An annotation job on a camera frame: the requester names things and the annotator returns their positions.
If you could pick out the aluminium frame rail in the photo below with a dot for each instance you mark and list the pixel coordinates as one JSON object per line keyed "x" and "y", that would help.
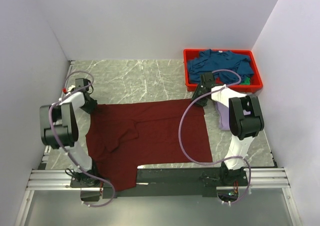
{"x": 58, "y": 180}

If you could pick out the dark red t-shirt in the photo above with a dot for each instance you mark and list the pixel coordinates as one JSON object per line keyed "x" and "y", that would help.
{"x": 122, "y": 137}

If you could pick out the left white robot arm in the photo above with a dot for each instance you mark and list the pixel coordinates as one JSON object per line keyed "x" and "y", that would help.
{"x": 59, "y": 130}

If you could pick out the blue t-shirt in bin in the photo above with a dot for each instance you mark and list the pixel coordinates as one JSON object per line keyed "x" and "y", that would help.
{"x": 226, "y": 65}

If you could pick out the folded lavender t-shirt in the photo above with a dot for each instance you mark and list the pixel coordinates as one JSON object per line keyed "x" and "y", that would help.
{"x": 223, "y": 112}

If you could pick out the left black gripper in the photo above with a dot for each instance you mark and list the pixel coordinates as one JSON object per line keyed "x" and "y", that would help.
{"x": 89, "y": 109}

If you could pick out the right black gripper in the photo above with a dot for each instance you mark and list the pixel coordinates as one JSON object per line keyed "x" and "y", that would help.
{"x": 195, "y": 98}

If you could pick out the green garment in bin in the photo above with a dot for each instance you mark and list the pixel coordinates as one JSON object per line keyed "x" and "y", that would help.
{"x": 246, "y": 81}

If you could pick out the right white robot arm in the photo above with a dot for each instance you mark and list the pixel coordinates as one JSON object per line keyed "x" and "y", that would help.
{"x": 244, "y": 117}

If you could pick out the black base beam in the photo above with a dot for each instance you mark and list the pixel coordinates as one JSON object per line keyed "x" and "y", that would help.
{"x": 207, "y": 182}

